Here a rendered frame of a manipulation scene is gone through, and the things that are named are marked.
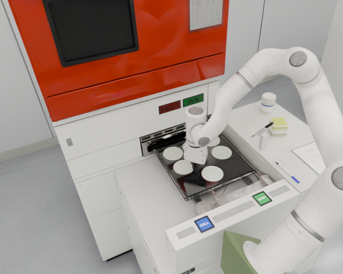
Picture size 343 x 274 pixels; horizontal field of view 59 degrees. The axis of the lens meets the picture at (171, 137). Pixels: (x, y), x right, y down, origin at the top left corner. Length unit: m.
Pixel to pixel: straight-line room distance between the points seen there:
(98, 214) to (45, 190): 1.11
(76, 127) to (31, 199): 1.50
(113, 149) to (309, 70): 0.93
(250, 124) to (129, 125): 0.62
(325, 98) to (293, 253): 0.48
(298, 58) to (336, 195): 0.42
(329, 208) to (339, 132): 0.23
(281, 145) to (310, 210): 0.59
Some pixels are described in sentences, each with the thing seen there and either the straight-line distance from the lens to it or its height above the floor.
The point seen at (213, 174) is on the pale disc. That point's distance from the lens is 1.42.
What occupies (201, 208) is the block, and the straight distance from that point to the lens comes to 1.28.
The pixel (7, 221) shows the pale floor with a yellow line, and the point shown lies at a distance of 2.74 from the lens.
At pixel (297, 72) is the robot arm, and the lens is 1.05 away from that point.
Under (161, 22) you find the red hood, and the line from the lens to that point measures 1.25.
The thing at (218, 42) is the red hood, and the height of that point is 1.39.
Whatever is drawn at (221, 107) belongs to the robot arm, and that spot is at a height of 1.27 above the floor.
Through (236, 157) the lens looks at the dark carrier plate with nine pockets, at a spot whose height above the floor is 0.90.
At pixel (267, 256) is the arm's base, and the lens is 1.02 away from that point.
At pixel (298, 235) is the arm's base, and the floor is 1.13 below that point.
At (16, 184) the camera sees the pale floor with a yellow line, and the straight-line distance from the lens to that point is 3.01.
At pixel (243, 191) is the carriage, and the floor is 0.88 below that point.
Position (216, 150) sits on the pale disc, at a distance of 1.54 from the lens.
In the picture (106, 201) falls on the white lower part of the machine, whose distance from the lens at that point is 1.75.
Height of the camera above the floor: 1.92
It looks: 39 degrees down
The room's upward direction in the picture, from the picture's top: 4 degrees counter-clockwise
